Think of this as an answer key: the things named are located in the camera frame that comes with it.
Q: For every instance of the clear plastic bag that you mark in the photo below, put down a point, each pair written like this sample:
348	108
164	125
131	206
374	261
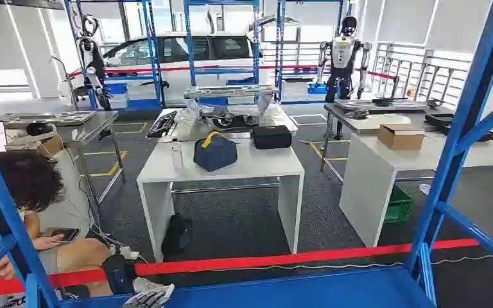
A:
190	114

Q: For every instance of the person's hand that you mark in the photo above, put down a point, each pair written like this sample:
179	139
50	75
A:
46	243

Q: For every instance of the black round part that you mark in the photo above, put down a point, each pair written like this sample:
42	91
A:
225	121

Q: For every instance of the translucent white bottle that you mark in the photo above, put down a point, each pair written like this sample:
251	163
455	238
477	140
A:
177	157

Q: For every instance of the humanoid robot with silver arms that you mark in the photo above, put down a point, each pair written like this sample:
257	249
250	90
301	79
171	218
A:
343	53

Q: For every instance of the white car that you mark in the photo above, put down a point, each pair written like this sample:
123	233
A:
174	53

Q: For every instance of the white storage box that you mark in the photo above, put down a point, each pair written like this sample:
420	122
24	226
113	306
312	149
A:
119	100

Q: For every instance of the black hand tool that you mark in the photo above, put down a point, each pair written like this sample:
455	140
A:
389	100

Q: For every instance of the black rounded headset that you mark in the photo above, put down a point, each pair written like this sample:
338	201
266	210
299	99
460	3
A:
40	129

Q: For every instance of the black keyboard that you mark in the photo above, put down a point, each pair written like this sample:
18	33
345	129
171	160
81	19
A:
161	124

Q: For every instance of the black backpack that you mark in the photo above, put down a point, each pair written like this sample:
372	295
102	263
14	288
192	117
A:
177	234

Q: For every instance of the blue plastic bin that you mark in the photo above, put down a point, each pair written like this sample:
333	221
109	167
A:
316	88
117	88

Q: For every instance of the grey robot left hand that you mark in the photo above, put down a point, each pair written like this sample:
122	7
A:
153	291

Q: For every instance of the black bag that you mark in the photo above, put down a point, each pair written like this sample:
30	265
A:
119	274

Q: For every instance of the black smartphone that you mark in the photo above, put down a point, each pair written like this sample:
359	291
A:
64	234

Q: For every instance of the small brown cardboard box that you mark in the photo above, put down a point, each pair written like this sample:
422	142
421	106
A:
51	145

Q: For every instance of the white power strip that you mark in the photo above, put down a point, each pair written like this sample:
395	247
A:
126	253

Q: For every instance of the person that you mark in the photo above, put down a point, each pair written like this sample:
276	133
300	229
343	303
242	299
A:
29	180

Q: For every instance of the blue shelving rack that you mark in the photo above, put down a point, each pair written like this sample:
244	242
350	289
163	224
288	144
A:
188	46
153	51
279	46

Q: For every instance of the grey metal railing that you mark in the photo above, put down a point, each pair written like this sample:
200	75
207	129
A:
421	72

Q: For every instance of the green plastic crate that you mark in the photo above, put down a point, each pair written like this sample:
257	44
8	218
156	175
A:
398	206

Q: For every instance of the flat black tray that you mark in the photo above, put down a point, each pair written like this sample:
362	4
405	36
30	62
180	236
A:
440	120

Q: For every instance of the black hard case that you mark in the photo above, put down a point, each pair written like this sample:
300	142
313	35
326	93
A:
272	137

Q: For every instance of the long red barrier tape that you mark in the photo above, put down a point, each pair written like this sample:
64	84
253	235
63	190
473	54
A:
174	68

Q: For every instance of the steel workbench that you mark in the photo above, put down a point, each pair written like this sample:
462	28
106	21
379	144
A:
276	117
97	123
370	123

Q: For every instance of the steel tray of metal parts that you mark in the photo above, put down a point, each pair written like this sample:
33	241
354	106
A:
229	91
357	104
51	118

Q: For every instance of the blue steel shelf frame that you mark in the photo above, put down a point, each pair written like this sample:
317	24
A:
272	290

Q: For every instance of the white table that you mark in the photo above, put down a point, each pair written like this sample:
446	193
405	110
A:
370	178
250	163

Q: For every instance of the humanoid robot with black arms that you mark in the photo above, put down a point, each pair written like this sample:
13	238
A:
88	51

